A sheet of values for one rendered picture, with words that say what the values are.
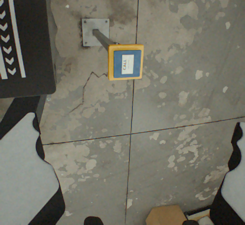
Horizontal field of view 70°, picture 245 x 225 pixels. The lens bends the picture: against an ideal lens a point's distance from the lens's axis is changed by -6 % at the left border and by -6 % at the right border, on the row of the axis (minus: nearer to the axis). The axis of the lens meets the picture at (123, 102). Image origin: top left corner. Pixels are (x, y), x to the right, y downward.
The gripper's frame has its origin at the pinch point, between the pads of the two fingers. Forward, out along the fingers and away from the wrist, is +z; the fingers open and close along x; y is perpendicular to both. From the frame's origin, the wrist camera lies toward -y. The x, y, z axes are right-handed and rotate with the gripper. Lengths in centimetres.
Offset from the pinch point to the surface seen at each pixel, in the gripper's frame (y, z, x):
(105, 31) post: 11, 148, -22
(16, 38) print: 2, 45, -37
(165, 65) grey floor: 43, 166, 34
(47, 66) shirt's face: 12, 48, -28
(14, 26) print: -2, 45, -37
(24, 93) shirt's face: 21, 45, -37
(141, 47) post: 6, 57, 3
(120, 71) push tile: 14, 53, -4
